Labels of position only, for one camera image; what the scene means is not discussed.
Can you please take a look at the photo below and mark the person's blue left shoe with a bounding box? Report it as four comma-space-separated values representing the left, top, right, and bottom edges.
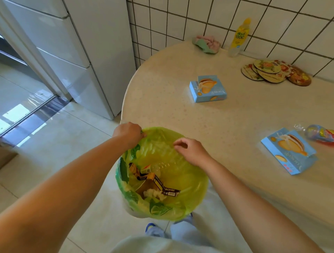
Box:
145, 223, 165, 238

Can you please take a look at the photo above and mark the white sliding door frame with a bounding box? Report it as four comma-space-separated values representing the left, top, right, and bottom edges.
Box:
0, 0, 73, 101

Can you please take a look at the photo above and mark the crumpled white paper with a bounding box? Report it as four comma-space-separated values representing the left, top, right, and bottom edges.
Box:
143, 188, 167, 202

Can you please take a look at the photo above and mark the person's right hand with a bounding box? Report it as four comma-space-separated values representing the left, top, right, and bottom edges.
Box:
173, 138, 215, 168

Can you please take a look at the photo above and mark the dark metal door track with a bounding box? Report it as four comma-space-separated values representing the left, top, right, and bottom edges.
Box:
0, 95, 70, 146

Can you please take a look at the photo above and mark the closed blue pastry box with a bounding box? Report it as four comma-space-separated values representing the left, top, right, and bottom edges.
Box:
189, 75, 227, 103

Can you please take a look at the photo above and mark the person's right forearm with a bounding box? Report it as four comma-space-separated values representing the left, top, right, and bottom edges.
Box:
205, 159, 325, 253

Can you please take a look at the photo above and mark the round printed coaster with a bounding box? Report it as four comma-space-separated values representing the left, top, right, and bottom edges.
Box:
241, 64, 264, 81
257, 70, 287, 84
287, 66, 312, 87
254, 59, 282, 74
274, 60, 296, 77

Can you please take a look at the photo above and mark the long black-brown incense box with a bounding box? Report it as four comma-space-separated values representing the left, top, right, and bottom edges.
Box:
147, 173, 181, 197

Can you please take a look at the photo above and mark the translucent yellow-green trash bag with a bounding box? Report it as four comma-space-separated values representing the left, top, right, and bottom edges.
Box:
116, 127, 209, 221

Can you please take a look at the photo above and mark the short black-brown carton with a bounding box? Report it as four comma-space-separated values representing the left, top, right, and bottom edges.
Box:
129, 163, 148, 181

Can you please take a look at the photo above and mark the person's left hand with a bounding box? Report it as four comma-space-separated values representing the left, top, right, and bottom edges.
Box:
112, 122, 147, 150

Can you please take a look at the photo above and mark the opened flat blue pastry box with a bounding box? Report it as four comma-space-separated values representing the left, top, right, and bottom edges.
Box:
261, 127, 318, 176

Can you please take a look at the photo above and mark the yellow drink bottle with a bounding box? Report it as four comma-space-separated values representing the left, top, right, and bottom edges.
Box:
228, 18, 252, 57

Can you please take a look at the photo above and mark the person's pale shirt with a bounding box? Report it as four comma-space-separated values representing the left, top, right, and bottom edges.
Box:
111, 235, 225, 253

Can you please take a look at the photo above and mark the white refrigerator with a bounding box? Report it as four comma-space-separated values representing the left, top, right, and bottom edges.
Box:
4, 0, 137, 120

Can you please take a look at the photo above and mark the pink and green cloth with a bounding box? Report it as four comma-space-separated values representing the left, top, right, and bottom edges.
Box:
192, 35, 221, 54

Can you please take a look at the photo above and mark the colourful plastic snack packet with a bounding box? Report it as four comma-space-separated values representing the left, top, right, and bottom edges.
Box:
294, 124, 334, 143

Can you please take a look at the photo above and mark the white leaf-print trash bin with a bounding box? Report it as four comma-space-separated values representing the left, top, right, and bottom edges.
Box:
116, 146, 193, 220

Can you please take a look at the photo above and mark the person's left forearm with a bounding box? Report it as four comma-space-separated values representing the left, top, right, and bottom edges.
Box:
0, 134, 131, 253

